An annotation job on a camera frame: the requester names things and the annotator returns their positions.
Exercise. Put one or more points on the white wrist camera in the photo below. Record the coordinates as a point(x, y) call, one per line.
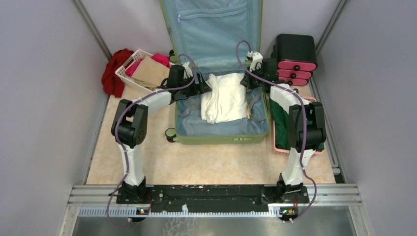
point(188, 73)
point(256, 60)

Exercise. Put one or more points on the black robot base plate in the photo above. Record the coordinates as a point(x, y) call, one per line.
point(212, 198)

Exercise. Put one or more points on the wooden stick bundle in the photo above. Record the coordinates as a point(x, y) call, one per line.
point(249, 111)

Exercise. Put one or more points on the black pink drawer cabinet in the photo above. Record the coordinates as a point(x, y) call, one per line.
point(296, 58)

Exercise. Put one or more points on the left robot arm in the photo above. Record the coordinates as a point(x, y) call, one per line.
point(130, 126)

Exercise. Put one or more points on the white plastic basket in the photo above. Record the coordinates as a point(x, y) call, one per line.
point(121, 72)

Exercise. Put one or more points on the pink plastic basket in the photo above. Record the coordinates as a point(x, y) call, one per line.
point(280, 144)

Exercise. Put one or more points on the red cloth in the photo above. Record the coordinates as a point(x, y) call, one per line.
point(112, 84)

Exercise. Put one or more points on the pink folded cloth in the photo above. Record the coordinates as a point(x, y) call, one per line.
point(159, 58)

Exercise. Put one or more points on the aluminium frame rail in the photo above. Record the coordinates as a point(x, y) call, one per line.
point(98, 200)

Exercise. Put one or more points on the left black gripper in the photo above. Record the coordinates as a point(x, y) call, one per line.
point(200, 88)

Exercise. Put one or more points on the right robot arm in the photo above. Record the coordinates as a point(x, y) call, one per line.
point(290, 187)

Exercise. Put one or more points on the tan folded cloth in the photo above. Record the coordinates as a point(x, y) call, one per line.
point(149, 81)

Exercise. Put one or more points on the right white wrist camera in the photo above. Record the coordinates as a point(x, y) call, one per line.
point(256, 60)

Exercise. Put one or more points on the white garment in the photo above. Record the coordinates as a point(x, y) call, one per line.
point(227, 99)

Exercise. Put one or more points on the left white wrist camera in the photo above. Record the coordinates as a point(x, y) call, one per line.
point(188, 73)

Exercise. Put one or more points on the dark green garment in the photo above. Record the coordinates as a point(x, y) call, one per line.
point(288, 127)

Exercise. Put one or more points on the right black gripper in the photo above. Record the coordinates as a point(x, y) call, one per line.
point(246, 81)

